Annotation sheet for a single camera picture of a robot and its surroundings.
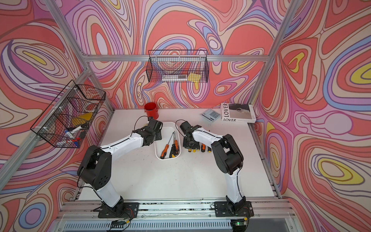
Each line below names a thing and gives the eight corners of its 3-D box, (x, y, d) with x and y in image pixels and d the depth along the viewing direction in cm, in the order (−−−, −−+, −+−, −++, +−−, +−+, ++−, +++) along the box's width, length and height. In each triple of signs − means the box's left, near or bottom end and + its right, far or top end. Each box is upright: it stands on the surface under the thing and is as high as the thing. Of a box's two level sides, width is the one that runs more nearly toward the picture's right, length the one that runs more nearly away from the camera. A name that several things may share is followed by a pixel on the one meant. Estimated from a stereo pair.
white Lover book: (222, 124, 114) (224, 119, 109) (219, 107, 126) (220, 103, 121) (254, 124, 114) (257, 119, 109) (248, 107, 126) (250, 103, 121)
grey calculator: (200, 115, 117) (201, 113, 116) (208, 109, 122) (209, 107, 120) (212, 123, 112) (212, 121, 110) (220, 116, 117) (220, 114, 115)
